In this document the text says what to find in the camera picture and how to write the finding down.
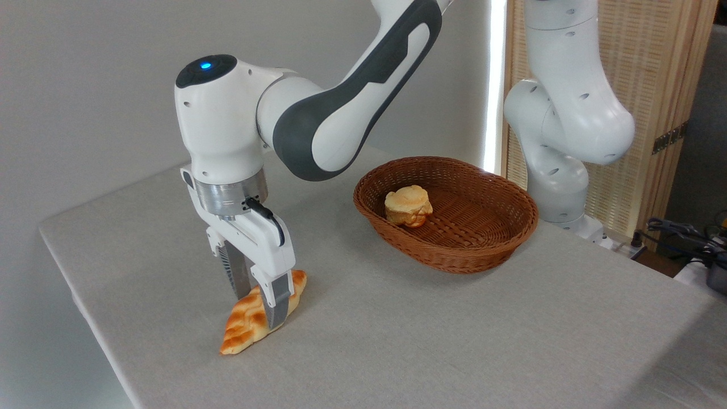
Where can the brown wicker oval basket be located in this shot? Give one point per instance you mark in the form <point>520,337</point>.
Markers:
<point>477,238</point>

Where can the small pale bread bun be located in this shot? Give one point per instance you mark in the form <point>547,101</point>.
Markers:
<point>408,204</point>

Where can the braided golden bread loaf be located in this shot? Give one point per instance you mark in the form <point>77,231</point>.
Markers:
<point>241,329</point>

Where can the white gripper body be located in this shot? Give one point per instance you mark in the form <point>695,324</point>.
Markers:
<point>261,244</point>

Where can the black metal screen hinge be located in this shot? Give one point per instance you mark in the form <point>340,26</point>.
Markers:
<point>670,137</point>

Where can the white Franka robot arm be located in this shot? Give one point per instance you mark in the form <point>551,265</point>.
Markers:
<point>568,113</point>

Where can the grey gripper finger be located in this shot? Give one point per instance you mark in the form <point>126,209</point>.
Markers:
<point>278,301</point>
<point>235,270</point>

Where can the grey tablecloth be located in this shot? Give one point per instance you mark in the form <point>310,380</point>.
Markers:
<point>426,341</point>

